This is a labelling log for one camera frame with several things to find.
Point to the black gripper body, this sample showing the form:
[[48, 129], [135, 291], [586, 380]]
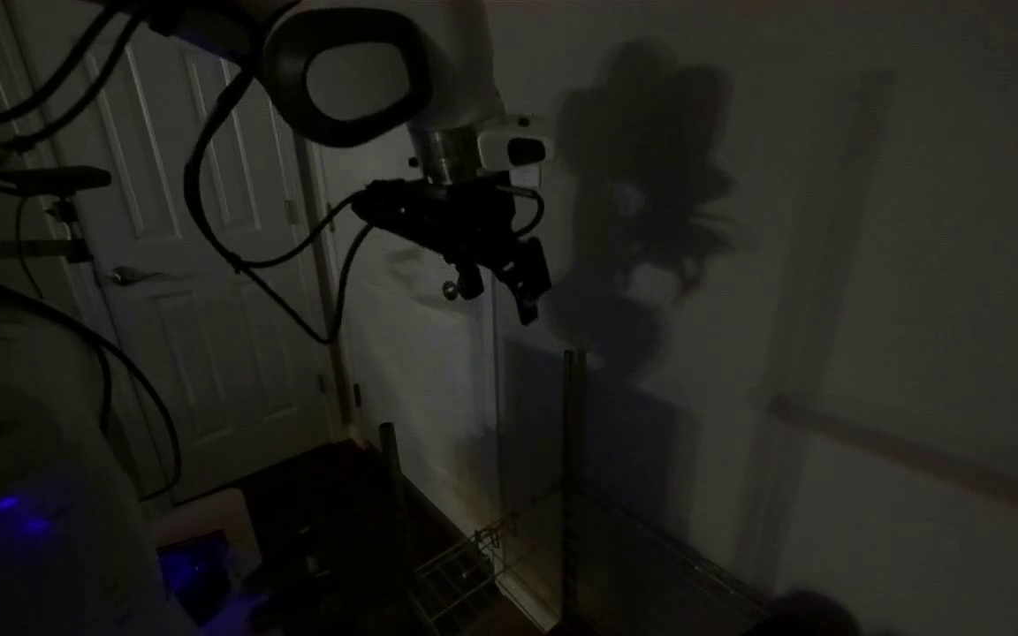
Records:
[[488, 215]]

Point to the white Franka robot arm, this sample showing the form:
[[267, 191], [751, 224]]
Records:
[[451, 74]]

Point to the white bulky cover with blue light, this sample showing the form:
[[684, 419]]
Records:
[[25, 473]]

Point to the white panelled door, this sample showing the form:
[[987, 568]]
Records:
[[215, 295]]

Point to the blue lit device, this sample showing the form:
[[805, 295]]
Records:
[[204, 579]]

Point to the dark round object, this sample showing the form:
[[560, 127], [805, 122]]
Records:
[[812, 617]]

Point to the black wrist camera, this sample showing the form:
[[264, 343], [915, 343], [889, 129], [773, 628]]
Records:
[[406, 207]]

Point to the wooden wall rail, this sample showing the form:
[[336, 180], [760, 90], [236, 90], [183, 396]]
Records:
[[922, 454]]

